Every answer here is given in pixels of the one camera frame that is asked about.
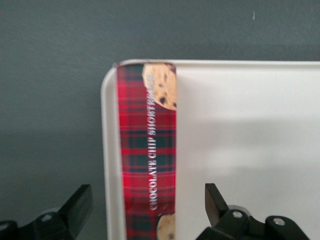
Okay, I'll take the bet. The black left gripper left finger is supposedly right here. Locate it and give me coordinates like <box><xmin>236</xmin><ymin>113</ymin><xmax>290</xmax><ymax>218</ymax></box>
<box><xmin>0</xmin><ymin>184</ymin><xmax>94</xmax><ymax>240</ymax></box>

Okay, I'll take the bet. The cream plastic tray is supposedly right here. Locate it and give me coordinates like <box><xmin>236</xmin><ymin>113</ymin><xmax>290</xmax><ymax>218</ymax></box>
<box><xmin>100</xmin><ymin>59</ymin><xmax>320</xmax><ymax>240</ymax></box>

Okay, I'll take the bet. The red tartan cookie box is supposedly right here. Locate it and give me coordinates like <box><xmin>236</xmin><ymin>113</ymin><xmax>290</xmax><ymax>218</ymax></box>
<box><xmin>116</xmin><ymin>61</ymin><xmax>179</xmax><ymax>240</ymax></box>

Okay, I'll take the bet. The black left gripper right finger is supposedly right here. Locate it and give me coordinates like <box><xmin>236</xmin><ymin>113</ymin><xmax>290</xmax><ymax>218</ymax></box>
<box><xmin>194</xmin><ymin>183</ymin><xmax>311</xmax><ymax>240</ymax></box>

